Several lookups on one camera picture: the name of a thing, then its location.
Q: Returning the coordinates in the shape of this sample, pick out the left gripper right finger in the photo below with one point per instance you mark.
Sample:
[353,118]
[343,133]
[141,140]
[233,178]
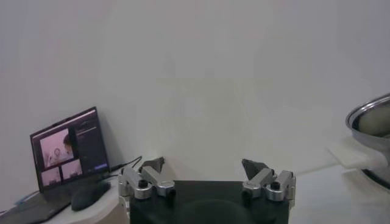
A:
[262,182]

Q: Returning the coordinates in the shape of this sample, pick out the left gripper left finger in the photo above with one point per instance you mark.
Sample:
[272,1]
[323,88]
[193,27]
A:
[146,182]

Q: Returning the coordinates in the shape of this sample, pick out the stainless steel steamer basket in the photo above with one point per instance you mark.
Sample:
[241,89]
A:
[374,121]

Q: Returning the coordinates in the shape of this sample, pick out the white side desk with mouse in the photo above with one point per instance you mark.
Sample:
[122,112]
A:
[100,213]

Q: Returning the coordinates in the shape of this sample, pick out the black computer mouse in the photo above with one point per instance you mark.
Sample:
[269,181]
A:
[90,196]

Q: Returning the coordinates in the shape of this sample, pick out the black laptop with pink windows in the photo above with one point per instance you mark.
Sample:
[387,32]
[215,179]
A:
[88,146]

